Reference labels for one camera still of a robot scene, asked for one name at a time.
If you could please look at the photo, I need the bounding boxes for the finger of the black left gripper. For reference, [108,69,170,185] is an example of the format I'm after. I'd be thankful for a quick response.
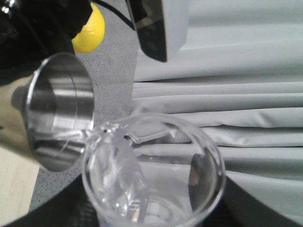
[0,0,92,85]

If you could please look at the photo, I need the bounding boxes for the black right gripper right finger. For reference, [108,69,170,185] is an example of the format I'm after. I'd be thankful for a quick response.
[220,176,303,227]

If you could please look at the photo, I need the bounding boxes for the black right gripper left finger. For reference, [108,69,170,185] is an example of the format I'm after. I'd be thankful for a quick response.
[5,177,99,227]

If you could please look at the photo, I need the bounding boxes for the silver double jigger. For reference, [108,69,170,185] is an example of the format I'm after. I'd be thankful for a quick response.
[0,52,94,172]

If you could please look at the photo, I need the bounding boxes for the clear glass beaker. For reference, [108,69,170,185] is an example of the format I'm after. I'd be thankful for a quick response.
[82,113,226,227]

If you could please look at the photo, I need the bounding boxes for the yellow lemon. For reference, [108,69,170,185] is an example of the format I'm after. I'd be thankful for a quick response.
[71,3,106,53]

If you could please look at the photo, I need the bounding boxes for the light wooden cutting board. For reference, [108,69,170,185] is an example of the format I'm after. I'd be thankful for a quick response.
[0,148,39,226]

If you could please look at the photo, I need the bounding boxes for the grey curtain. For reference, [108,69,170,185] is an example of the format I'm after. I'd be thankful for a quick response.
[133,0,303,225]

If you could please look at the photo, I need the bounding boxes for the grey box on counter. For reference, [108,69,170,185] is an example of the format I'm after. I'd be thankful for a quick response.
[126,0,189,62]

